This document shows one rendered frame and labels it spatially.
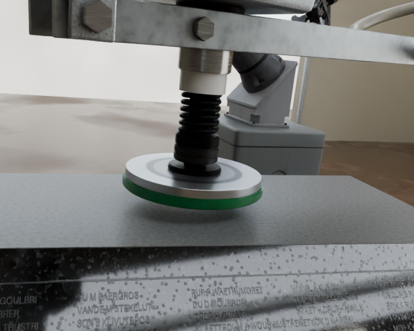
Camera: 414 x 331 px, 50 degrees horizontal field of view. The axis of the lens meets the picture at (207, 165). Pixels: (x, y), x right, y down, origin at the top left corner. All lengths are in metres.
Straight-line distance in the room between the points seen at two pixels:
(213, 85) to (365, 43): 0.30
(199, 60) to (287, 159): 1.14
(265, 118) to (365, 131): 5.77
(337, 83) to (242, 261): 6.42
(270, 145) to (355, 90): 5.55
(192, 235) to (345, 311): 0.22
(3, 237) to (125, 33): 0.28
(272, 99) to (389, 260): 1.15
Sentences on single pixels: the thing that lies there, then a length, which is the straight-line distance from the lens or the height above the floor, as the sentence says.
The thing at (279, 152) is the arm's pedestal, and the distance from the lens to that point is 1.70.
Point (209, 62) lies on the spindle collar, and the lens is 0.63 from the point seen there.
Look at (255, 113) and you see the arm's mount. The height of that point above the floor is 0.90.
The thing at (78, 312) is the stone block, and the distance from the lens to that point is 0.53.
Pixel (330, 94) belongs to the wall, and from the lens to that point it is 6.89.
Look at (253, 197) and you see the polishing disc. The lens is 0.64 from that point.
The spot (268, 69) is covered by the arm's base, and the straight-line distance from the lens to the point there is 1.75.
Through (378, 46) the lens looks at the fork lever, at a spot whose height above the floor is 1.15.
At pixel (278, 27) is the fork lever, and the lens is 0.68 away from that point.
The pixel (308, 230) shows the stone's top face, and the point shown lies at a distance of 0.67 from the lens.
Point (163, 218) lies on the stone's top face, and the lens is 0.64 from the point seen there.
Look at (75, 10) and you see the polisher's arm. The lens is 0.50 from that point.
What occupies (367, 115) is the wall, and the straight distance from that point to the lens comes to 7.42.
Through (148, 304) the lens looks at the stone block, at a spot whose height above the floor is 0.82.
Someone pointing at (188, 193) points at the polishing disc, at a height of 0.92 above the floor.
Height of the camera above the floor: 1.11
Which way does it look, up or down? 14 degrees down
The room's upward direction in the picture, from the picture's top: 6 degrees clockwise
